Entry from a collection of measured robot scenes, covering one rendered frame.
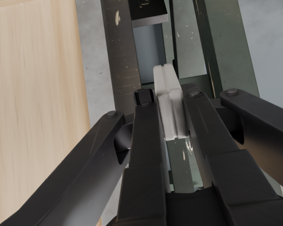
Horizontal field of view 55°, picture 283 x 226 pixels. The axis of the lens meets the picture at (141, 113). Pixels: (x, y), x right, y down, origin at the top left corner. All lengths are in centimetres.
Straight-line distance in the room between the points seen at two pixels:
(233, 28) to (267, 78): 177
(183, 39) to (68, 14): 39
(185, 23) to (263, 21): 115
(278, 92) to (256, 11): 81
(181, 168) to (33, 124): 30
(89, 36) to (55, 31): 8
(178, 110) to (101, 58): 38
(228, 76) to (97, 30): 26
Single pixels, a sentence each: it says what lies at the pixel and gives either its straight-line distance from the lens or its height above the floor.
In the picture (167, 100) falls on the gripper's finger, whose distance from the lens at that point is 15.
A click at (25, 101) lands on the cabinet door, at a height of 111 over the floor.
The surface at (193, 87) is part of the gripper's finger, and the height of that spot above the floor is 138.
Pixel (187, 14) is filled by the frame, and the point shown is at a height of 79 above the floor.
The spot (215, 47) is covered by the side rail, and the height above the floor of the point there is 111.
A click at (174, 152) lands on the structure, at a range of 57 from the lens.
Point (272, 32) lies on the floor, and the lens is 203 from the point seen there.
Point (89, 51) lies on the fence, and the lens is 54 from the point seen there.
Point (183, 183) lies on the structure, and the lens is 57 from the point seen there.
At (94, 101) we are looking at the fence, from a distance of 50.
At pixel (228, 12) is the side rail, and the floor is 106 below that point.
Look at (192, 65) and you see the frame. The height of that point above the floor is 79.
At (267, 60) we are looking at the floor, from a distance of 217.
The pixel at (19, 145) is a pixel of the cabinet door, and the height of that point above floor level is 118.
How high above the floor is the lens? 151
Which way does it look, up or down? 42 degrees down
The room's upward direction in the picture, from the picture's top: 174 degrees clockwise
